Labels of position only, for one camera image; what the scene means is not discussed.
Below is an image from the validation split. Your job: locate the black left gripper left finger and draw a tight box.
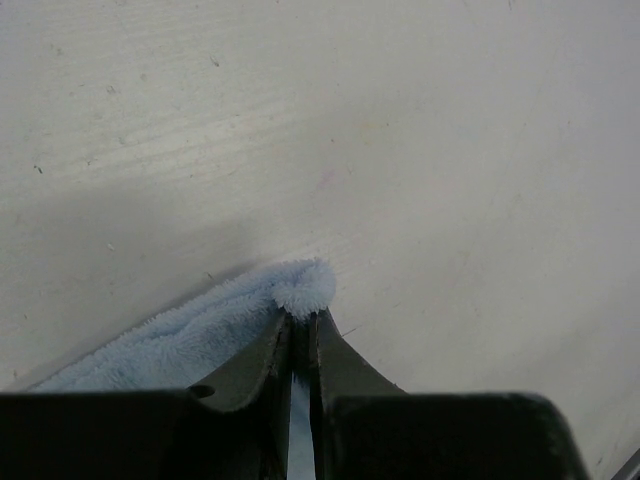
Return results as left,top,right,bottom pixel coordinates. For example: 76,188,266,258
1,312,292,479

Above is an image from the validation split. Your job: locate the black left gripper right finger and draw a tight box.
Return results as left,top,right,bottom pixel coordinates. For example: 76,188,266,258
309,311,589,480

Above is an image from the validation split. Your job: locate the light blue towel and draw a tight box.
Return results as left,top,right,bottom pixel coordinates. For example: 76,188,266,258
29,259,336,479

